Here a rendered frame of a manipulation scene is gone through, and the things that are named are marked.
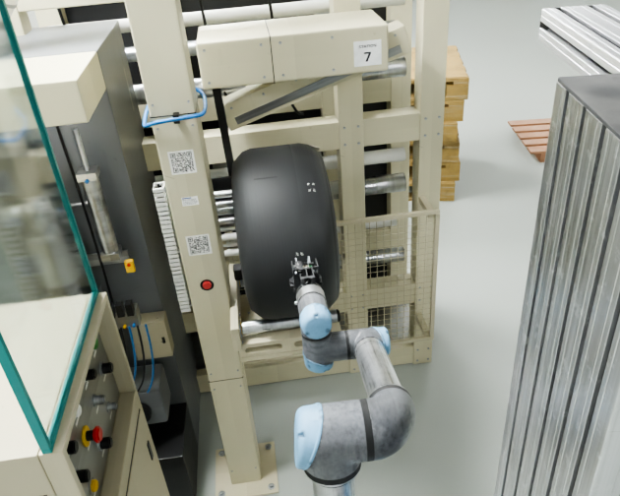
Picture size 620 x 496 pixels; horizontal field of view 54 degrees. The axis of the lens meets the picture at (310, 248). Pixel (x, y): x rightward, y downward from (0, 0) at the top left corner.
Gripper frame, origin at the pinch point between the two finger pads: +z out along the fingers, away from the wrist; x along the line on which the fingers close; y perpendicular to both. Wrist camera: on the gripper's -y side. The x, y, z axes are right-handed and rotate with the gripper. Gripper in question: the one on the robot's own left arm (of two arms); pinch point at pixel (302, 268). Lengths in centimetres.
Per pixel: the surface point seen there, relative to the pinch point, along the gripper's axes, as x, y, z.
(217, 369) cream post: 33, -52, 28
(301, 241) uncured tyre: -0.7, 7.2, 3.0
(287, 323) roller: 5.9, -29.7, 18.2
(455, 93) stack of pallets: -131, -10, 250
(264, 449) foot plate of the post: 23, -116, 52
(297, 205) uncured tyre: -0.9, 16.8, 8.0
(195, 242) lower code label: 32.2, 2.9, 21.7
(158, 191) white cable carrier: 40.0, 21.9, 20.5
